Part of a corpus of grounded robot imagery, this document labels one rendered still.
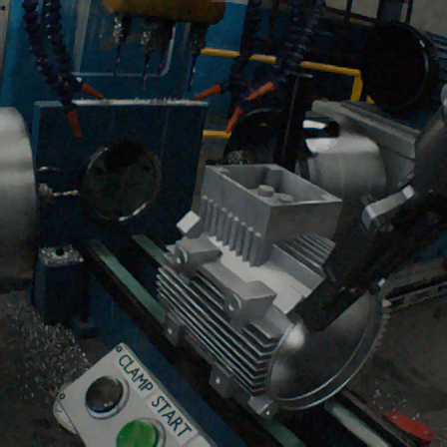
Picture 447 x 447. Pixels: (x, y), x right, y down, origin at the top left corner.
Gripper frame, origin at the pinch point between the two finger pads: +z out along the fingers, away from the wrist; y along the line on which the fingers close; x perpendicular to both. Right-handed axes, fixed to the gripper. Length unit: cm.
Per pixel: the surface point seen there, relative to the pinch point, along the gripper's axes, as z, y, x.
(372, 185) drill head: 18, -41, -25
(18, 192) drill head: 16.8, 17.9, -27.1
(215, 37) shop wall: 274, -330, -434
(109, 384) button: 2.1, 20.7, 2.0
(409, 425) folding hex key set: 25.5, -29.0, 13.0
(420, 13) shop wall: 156, -565, -396
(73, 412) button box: 5.0, 23.1, 2.6
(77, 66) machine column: 26, -1, -61
